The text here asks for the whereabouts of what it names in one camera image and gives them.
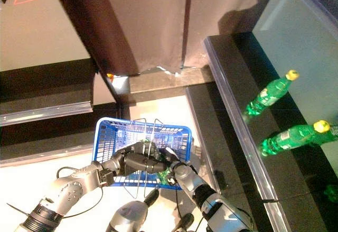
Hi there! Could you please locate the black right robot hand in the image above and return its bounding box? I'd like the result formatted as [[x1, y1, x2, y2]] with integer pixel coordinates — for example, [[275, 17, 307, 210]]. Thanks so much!
[[157, 147, 181, 168]]

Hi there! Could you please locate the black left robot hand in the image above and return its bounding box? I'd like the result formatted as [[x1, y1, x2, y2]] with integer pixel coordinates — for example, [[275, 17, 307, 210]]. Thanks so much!
[[113, 141, 168, 176]]

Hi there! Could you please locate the green Sprite bottle yellow cap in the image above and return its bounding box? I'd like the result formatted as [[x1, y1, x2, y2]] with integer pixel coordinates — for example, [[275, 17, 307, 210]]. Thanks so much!
[[260, 119, 331, 157], [314, 123, 338, 147], [157, 170, 174, 187], [244, 69, 301, 116]]

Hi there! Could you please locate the metal wire basket handle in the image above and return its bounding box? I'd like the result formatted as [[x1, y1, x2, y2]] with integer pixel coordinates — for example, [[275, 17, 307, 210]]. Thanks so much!
[[123, 117, 148, 200], [144, 118, 165, 198]]

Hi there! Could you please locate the blue plastic shopping basket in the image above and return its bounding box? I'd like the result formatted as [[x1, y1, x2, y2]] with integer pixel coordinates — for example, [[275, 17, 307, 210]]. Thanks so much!
[[92, 117, 193, 191]]

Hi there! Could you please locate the silver left robot leg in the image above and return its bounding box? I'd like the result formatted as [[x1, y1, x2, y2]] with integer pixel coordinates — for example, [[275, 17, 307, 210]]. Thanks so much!
[[105, 188, 160, 232]]

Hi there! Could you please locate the silver robot leg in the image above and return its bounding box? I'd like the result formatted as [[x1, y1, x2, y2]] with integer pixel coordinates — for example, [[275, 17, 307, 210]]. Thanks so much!
[[171, 212, 195, 232], [105, 188, 160, 232]]

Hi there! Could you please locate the silver right robot leg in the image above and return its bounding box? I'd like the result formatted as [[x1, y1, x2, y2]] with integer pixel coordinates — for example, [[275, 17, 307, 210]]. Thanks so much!
[[171, 212, 195, 232]]

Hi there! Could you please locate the dark stone floor sill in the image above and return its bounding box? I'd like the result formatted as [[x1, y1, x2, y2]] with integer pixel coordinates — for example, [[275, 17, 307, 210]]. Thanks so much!
[[126, 65, 214, 95]]

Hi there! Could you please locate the grey brown curtain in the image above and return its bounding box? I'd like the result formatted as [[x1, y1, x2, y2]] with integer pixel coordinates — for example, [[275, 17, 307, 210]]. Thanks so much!
[[99, 0, 259, 77]]

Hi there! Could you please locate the dark maroon curtain panel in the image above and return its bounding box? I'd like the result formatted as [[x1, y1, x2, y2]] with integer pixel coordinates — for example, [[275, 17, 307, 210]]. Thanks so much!
[[47, 0, 140, 76]]

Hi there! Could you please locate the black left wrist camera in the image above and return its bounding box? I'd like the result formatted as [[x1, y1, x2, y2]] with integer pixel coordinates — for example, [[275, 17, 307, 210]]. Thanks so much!
[[99, 168, 117, 187]]

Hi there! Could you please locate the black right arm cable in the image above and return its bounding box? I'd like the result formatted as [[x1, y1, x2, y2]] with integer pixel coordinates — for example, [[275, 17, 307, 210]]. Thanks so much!
[[174, 184, 185, 219]]

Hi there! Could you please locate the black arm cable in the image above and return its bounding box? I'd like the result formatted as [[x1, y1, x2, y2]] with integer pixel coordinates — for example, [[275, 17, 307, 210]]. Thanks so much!
[[56, 166, 104, 219], [174, 184, 185, 219]]

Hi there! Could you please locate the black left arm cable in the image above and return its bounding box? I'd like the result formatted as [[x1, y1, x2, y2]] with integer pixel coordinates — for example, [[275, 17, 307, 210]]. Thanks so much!
[[56, 166, 104, 219]]

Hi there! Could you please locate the shiny silver post base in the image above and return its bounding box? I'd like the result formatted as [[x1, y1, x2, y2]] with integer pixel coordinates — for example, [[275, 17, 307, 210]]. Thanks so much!
[[110, 75, 132, 95]]

